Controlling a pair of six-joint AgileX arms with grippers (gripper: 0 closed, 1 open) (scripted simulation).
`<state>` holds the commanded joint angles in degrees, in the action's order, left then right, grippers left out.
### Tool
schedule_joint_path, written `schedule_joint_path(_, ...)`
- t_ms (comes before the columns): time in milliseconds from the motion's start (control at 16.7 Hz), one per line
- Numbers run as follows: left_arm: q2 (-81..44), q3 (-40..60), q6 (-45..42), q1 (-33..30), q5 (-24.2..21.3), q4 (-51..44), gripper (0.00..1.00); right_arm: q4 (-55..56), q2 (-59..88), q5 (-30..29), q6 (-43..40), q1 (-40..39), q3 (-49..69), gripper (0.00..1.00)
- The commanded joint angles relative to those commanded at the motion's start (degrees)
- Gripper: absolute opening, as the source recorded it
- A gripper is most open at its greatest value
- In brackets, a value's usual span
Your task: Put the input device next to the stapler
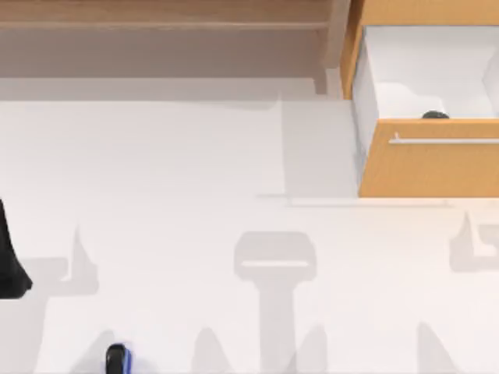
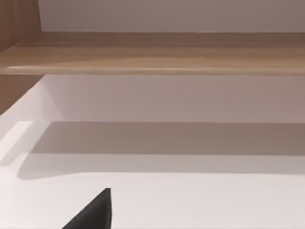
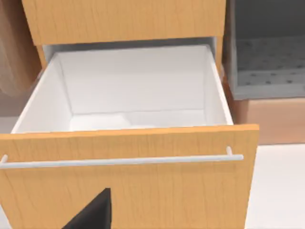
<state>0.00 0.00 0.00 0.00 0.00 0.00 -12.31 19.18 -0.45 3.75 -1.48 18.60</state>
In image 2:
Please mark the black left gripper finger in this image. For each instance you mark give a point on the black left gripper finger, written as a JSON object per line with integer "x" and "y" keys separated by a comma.
{"x": 98, "y": 212}

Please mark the wooden open shelf unit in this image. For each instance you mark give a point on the wooden open shelf unit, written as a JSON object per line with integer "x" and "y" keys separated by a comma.
{"x": 152, "y": 55}

